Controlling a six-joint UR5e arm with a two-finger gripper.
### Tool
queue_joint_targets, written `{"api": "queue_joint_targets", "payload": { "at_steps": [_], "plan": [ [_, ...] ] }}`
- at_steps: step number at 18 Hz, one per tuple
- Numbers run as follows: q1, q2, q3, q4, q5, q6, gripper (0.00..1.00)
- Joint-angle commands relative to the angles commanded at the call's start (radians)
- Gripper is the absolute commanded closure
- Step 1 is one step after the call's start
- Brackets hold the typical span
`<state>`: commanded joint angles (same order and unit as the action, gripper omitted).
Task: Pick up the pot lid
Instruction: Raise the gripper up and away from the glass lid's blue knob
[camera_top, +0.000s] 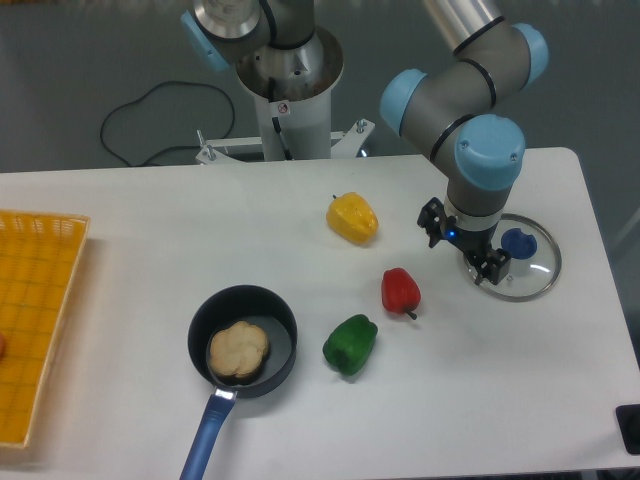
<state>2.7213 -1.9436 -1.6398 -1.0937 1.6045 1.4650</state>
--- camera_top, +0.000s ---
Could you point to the black object at table edge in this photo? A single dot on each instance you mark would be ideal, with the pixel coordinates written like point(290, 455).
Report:
point(628, 418)

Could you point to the green bell pepper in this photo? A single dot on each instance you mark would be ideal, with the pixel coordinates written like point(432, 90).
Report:
point(348, 347)

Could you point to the yellow woven basket tray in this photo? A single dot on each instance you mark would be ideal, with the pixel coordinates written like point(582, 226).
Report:
point(40, 253)

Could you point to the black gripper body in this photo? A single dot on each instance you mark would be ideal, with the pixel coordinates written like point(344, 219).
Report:
point(477, 245)

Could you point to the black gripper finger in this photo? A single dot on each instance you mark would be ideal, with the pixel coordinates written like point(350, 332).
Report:
point(496, 265)
point(476, 262)

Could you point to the dark saucepan blue handle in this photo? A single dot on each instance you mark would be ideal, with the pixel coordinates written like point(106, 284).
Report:
point(255, 305)

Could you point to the beige flower-shaped bread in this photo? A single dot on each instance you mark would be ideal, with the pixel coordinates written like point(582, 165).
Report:
point(239, 351)

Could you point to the red bell pepper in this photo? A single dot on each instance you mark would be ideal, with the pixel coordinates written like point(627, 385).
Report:
point(400, 293)

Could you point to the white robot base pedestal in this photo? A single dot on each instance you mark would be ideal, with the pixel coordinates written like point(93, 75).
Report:
point(292, 94)

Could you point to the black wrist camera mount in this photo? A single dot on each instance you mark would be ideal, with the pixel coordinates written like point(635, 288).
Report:
point(437, 224)

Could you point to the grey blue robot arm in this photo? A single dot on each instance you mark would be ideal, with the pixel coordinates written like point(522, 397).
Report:
point(448, 117)

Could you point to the yellow bell pepper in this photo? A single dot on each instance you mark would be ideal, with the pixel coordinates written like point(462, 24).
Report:
point(352, 218)

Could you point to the glass pot lid blue knob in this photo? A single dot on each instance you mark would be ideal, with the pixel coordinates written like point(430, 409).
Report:
point(536, 259)

